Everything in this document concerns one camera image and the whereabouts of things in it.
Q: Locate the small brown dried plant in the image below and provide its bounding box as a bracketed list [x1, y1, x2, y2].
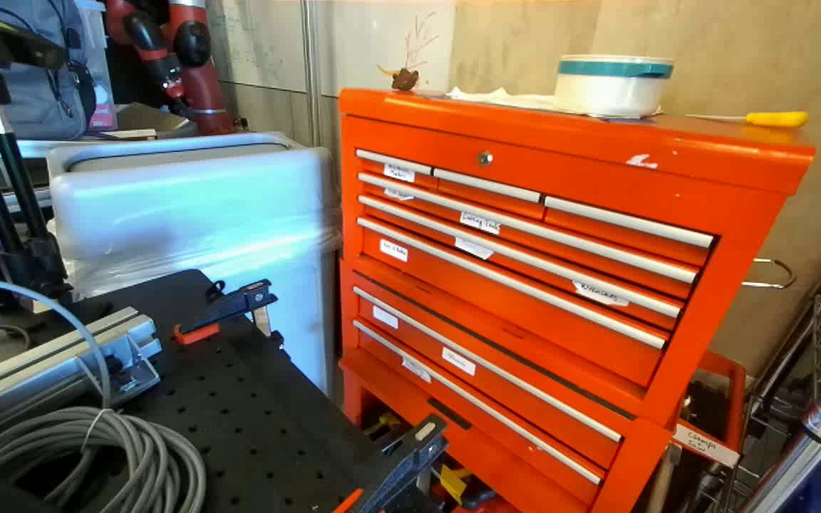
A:
[377, 64, 421, 94]

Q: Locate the yellow and black tool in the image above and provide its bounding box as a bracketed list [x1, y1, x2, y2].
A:
[427, 461, 498, 511]

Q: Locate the chrome side handle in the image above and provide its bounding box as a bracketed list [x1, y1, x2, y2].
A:
[737, 255, 800, 295]

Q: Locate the grey backpack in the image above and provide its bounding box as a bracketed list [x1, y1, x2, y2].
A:
[0, 0, 100, 141]

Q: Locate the black clamp with orange handle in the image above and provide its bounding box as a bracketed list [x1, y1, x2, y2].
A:
[167, 276, 278, 350]
[330, 414, 451, 513]

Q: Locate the black camera tripod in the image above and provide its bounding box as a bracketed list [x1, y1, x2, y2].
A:
[0, 61, 70, 309]

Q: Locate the white bowl with teal rim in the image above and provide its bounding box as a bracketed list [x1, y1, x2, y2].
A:
[551, 53, 676, 122]

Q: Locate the aluminium extrusion rail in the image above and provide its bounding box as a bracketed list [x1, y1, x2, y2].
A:
[0, 306, 164, 452]

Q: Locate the translucent plastic storage bin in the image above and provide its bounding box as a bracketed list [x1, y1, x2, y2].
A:
[45, 132, 335, 393]

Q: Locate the orange metal tool chest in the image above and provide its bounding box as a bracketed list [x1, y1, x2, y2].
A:
[335, 85, 817, 513]

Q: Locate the grey coiled cable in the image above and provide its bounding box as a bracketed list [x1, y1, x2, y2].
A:
[0, 275, 207, 513]

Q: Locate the white crumpled cloth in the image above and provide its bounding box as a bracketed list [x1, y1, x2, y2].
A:
[444, 85, 563, 115]

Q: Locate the yellow handled white blade knife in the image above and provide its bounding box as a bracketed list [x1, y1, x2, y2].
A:
[685, 110, 813, 134]

